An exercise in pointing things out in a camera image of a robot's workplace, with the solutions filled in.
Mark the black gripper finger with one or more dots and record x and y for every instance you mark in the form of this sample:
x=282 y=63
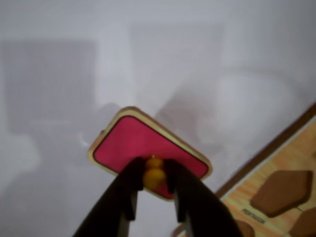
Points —
x=118 y=197
x=202 y=209

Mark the pink rectangle piece yellow pin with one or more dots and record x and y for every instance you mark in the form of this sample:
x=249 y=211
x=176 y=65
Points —
x=138 y=140

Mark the wooden shape puzzle board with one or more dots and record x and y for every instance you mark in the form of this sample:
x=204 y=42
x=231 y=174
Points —
x=291 y=158

